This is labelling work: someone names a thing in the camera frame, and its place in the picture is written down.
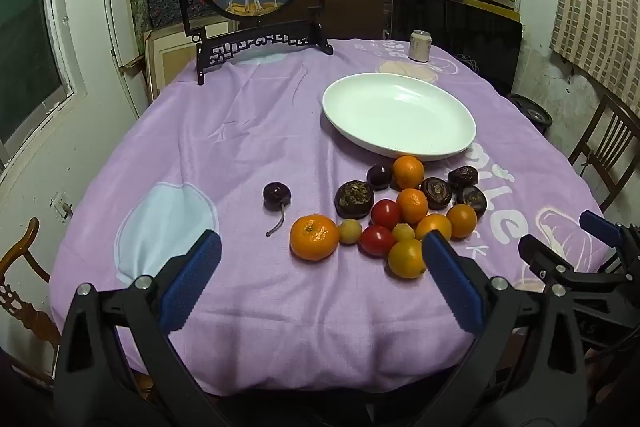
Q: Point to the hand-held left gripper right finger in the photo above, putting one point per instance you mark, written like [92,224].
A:
[452,279]

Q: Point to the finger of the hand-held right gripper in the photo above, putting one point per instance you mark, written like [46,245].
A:
[542,254]
[600,227]

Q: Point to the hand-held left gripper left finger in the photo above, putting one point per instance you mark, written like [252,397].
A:
[192,282]

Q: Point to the yellowish orange kumquat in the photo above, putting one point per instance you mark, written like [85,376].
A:
[405,259]

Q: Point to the small orange kumquat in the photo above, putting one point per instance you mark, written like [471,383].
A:
[412,205]
[408,172]
[436,223]
[461,221]

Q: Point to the small yellow fruit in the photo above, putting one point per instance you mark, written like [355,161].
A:
[349,231]
[403,232]

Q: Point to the dark brown water chestnut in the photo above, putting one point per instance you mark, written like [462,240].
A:
[471,201]
[354,198]
[462,177]
[436,193]

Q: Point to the red cherry tomato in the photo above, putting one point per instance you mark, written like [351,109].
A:
[385,213]
[377,240]

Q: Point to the dark cherry with stem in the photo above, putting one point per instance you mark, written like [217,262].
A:
[276,196]

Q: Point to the large mandarin orange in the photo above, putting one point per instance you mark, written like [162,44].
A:
[314,237]

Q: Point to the white oval plate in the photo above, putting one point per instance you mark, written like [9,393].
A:
[400,114]

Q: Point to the slatted wooden chair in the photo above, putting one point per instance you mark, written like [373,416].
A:
[605,147]

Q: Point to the purple printed tablecloth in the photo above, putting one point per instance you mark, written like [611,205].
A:
[240,132]

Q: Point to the carved wooden chair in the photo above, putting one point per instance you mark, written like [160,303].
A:
[20,252]

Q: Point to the framed picture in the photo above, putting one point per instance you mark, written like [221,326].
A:
[167,57]

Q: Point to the black flat panel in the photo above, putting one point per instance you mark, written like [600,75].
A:
[465,32]

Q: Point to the pale drink can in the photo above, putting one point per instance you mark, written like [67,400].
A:
[419,46]

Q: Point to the window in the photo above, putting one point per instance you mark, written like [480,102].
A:
[25,47]

